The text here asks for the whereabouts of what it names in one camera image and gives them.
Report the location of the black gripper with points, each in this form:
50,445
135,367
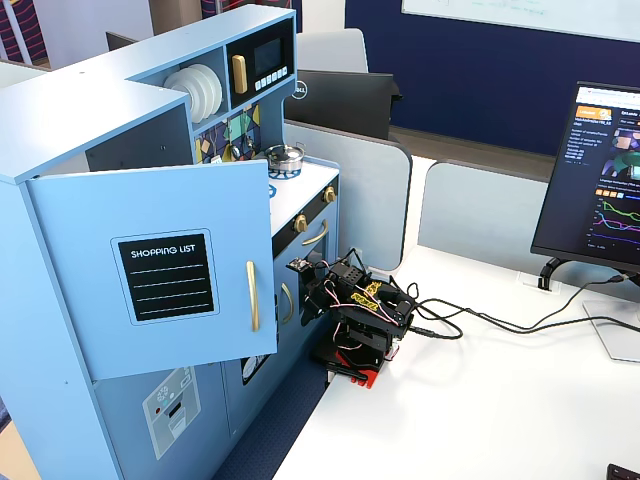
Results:
314,300

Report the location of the red black robot base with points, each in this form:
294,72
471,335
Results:
370,377

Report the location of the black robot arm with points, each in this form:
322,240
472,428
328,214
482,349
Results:
400,307

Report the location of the black table clamp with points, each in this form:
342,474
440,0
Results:
345,371

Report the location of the gold oven knob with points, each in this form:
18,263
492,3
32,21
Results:
329,194
300,223

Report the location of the grey rounded desk divider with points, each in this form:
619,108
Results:
475,210
370,190

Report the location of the silver metal pot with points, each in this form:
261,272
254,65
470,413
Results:
285,159

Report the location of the yellow hanging toy utensil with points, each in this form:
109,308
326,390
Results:
232,152

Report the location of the dark hanging toy utensil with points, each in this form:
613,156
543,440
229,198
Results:
249,144

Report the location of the white hanging toy utensil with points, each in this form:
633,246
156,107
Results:
216,159

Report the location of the black Dell monitor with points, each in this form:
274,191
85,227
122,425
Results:
345,105

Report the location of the blue shopping list door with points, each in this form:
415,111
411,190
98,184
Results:
100,300

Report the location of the white desk grommet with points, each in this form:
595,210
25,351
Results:
527,280

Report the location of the white toy plate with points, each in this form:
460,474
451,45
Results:
199,95
177,81
217,95

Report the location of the black toy microwave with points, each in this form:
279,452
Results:
267,55

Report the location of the grey office chair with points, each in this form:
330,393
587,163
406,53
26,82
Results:
330,50

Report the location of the monitor with lit screen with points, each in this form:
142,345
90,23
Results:
575,200

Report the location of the silver monitor stand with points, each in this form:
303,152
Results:
615,335

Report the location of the blue toy kitchen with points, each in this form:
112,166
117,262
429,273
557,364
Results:
75,100

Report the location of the dark background monitor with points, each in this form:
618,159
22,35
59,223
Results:
117,41

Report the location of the white whiteboard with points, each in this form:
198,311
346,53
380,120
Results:
500,12

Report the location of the black keyboard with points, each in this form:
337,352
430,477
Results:
625,474

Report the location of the small wrist camera board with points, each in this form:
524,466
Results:
299,265

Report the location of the striped wall panel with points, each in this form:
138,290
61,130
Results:
20,30

